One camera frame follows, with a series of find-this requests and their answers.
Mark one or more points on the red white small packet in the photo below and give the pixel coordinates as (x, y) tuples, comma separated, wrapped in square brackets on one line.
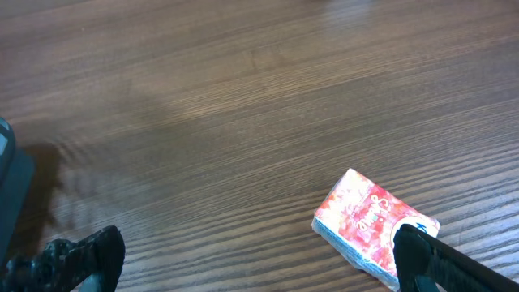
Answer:
[(360, 219)]

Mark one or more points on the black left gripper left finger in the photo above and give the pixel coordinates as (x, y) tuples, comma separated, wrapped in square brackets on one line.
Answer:
[(91, 264)]

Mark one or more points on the grey plastic shopping basket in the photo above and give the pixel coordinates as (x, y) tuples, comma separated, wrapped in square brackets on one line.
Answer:
[(17, 170)]

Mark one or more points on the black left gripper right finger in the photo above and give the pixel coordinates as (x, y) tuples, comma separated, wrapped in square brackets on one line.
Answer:
[(425, 264)]

